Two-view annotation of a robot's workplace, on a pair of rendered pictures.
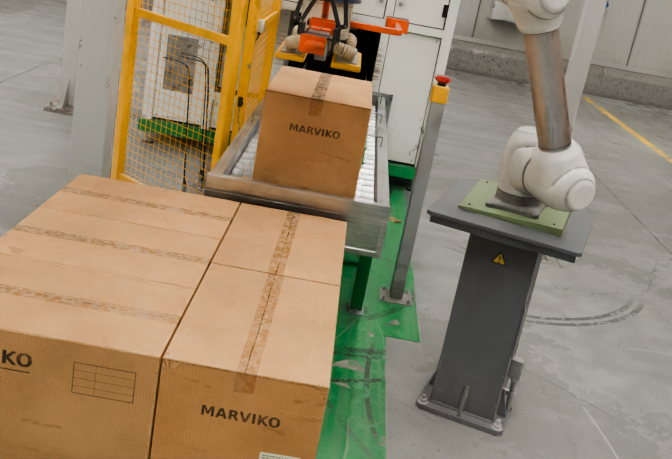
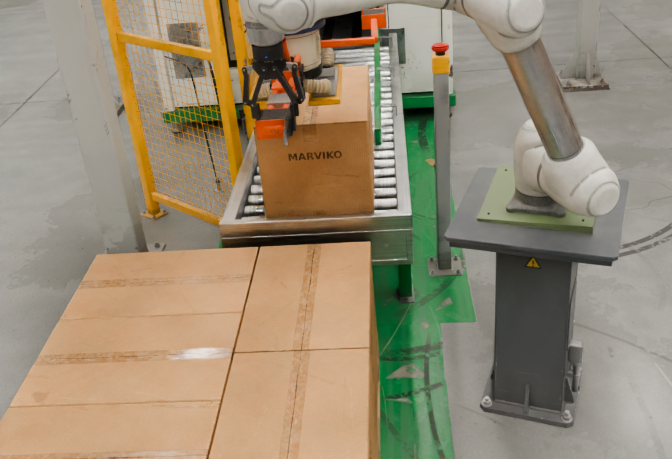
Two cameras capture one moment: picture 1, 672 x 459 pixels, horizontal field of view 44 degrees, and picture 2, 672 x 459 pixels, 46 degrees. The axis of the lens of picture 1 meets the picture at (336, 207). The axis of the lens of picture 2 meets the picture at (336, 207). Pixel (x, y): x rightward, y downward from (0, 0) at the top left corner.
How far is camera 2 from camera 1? 0.69 m
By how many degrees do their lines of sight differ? 11
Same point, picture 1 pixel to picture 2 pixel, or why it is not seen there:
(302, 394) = not seen: outside the picture
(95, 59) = (88, 109)
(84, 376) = not seen: outside the picture
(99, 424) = not seen: outside the picture
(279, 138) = (281, 171)
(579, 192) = (601, 198)
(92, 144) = (112, 189)
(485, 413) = (552, 405)
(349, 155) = (357, 170)
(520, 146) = (529, 147)
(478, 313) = (523, 316)
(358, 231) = (385, 243)
